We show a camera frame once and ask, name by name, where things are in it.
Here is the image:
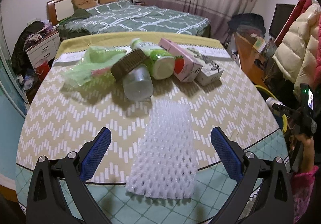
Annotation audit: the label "white foam net sleeve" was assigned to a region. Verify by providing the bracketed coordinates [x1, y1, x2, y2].
[126, 99, 197, 199]

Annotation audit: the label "clear plastic bottle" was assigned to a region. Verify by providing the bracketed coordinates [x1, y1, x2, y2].
[122, 64, 153, 102]

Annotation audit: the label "white floral tea box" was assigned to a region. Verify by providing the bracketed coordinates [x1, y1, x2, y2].
[186, 47, 224, 86]

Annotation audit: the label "brown ridged tray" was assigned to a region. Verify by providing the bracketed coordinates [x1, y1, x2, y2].
[111, 49, 148, 81]

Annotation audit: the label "pink strawberry milk carton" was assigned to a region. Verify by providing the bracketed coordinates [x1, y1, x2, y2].
[159, 38, 203, 83]

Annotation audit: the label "green plastic bag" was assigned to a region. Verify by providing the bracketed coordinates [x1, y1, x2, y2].
[63, 46, 127, 87]

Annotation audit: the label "green white drink bottle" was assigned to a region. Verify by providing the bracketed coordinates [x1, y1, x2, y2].
[131, 38, 175, 80]

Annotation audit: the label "pink sleeved forearm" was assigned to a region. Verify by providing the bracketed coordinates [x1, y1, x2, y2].
[291, 134, 319, 223]

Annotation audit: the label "yellow rimmed trash bin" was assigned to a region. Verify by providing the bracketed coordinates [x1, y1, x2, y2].
[255, 85, 288, 133]

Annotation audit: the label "cream puffer jacket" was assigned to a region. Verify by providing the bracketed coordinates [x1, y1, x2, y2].
[273, 3, 320, 100]

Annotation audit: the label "patterned table cloth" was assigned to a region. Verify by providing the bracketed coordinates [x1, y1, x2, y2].
[16, 32, 288, 223]

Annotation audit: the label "wooden side desk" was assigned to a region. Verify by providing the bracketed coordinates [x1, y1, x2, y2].
[233, 33, 267, 87]

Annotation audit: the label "sliding wardrobe door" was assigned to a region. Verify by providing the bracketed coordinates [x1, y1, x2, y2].
[0, 25, 30, 189]

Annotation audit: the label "red bucket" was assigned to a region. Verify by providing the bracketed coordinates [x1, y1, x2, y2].
[34, 59, 50, 81]

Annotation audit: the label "clothes pile on desk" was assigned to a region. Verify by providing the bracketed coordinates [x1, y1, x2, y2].
[228, 13, 266, 37]

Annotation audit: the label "black television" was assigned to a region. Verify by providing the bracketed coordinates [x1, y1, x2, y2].
[269, 4, 295, 39]

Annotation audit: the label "white nightstand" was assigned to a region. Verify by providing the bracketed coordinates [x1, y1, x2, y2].
[26, 30, 61, 68]

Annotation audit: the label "red quilted jacket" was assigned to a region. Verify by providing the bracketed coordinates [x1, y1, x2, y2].
[273, 0, 320, 92]

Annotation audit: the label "dark clothes on nightstand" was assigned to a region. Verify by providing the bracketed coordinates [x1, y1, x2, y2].
[11, 21, 49, 77]

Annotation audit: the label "dark green garment on bed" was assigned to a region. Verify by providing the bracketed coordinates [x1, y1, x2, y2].
[58, 8, 92, 25]

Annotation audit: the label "green checked duvet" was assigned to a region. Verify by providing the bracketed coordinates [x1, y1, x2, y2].
[58, 0, 211, 40]

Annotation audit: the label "left brown pillow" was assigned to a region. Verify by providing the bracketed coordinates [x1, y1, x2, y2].
[72, 0, 98, 10]

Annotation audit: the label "wooden bed frame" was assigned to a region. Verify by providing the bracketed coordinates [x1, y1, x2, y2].
[46, 0, 128, 26]

